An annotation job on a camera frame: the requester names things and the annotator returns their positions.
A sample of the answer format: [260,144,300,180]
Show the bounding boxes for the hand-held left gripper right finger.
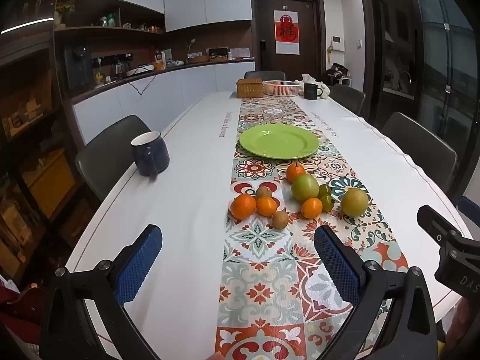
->
[314,225,439,360]

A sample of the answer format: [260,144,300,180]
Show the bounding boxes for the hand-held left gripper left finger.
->
[39,224,164,360]

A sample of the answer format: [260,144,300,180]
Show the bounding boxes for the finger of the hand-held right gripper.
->
[417,205,466,250]

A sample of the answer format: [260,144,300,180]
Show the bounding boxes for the large yellowish green pomelo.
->
[340,188,370,217]

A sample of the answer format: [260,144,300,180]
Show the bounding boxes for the orange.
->
[230,194,257,220]
[286,162,306,184]
[301,197,323,219]
[256,196,278,217]

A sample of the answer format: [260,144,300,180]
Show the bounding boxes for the green plate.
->
[239,124,320,160]

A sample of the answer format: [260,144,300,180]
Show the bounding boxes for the grey chair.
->
[382,112,458,197]
[244,70,286,82]
[75,115,152,201]
[330,83,367,116]

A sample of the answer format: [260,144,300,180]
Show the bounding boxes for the white tablecloth with patterned centre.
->
[69,90,473,360]

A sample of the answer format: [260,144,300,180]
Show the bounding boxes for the dark blue mug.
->
[131,131,170,177]

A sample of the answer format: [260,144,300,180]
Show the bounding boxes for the metal faucet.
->
[397,70,414,95]

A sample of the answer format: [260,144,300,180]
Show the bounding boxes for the glass display cabinet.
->
[0,18,89,289]

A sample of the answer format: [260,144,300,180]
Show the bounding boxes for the glass sliding door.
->
[359,0,480,199]

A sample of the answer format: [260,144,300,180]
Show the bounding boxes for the black mug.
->
[303,83,324,100]

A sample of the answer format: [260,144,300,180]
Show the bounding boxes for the dark bag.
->
[325,63,351,80]

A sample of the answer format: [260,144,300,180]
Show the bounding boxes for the white lower cabinets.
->
[71,59,256,145]

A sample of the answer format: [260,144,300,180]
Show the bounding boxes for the wicker box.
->
[236,78,265,98]

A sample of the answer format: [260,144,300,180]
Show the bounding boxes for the black water dispenser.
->
[63,44,93,91]

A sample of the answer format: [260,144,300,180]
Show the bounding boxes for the dark wooden door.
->
[250,0,325,81]

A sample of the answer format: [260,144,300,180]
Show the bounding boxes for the black cable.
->
[125,67,157,97]

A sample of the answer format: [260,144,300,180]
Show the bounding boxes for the white wire basket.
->
[262,80,302,97]

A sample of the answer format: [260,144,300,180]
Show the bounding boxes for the wooden wall shelf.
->
[54,0,166,38]

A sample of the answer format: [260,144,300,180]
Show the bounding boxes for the red and white wall calendar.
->
[274,10,299,55]

